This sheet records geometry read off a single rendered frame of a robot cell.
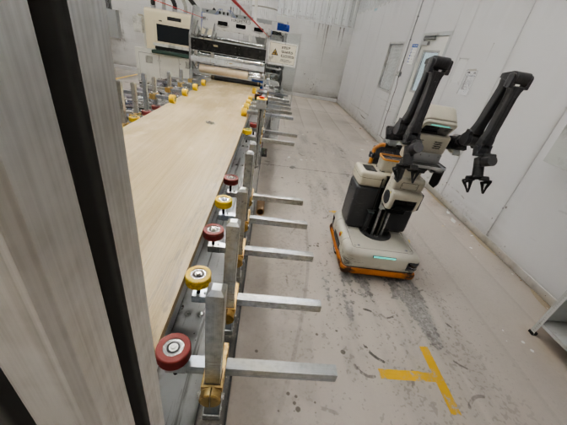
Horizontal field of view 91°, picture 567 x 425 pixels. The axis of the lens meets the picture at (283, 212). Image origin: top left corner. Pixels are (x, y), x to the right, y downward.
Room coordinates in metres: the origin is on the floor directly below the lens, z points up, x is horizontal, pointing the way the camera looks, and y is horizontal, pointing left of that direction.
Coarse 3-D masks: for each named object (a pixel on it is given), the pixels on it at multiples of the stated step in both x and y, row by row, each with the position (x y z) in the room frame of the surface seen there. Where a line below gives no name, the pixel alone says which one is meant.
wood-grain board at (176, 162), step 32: (192, 96) 3.39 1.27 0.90; (224, 96) 3.74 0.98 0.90; (128, 128) 1.90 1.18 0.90; (160, 128) 2.03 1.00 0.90; (192, 128) 2.16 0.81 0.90; (224, 128) 2.31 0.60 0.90; (128, 160) 1.39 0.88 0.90; (160, 160) 1.46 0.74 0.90; (192, 160) 1.54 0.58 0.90; (224, 160) 1.62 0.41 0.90; (160, 192) 1.11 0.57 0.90; (192, 192) 1.16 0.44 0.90; (160, 224) 0.87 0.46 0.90; (192, 224) 0.90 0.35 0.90; (160, 256) 0.69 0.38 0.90; (192, 256) 0.73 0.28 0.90; (160, 288) 0.56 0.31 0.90; (160, 320) 0.46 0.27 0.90
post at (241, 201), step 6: (240, 186) 0.87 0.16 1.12; (240, 192) 0.85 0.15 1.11; (246, 192) 0.85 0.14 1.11; (240, 198) 0.85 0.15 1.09; (246, 198) 0.85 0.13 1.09; (240, 204) 0.85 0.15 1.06; (240, 210) 0.85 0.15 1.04; (240, 216) 0.85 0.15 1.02; (240, 228) 0.85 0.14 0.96; (240, 234) 0.85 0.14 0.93; (240, 240) 0.85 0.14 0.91; (240, 246) 0.85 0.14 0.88; (240, 252) 0.85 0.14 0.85
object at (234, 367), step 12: (192, 360) 0.40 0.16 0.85; (204, 360) 0.41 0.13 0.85; (228, 360) 0.42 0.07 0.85; (240, 360) 0.42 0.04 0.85; (252, 360) 0.43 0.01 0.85; (264, 360) 0.43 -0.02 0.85; (168, 372) 0.38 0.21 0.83; (180, 372) 0.38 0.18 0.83; (192, 372) 0.39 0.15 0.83; (228, 372) 0.39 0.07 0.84; (240, 372) 0.40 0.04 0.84; (252, 372) 0.40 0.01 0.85; (264, 372) 0.40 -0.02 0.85; (276, 372) 0.41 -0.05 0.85; (288, 372) 0.41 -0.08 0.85; (300, 372) 0.42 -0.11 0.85; (312, 372) 0.42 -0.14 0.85; (324, 372) 0.43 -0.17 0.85; (336, 372) 0.43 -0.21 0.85
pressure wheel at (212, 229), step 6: (204, 228) 0.89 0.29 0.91; (210, 228) 0.90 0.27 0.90; (216, 228) 0.90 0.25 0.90; (222, 228) 0.91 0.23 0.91; (204, 234) 0.86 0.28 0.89; (210, 234) 0.85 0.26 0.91; (216, 234) 0.86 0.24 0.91; (222, 234) 0.88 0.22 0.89; (210, 240) 0.85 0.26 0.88; (216, 240) 0.86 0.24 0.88
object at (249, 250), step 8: (208, 248) 0.87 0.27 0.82; (216, 248) 0.88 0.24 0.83; (224, 248) 0.88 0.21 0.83; (248, 248) 0.90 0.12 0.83; (256, 248) 0.91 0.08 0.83; (264, 248) 0.92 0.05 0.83; (272, 248) 0.93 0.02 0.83; (264, 256) 0.90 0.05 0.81; (272, 256) 0.90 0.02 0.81; (280, 256) 0.91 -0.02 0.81; (288, 256) 0.91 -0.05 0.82; (296, 256) 0.91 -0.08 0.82; (304, 256) 0.92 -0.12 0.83; (312, 256) 0.92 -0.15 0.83
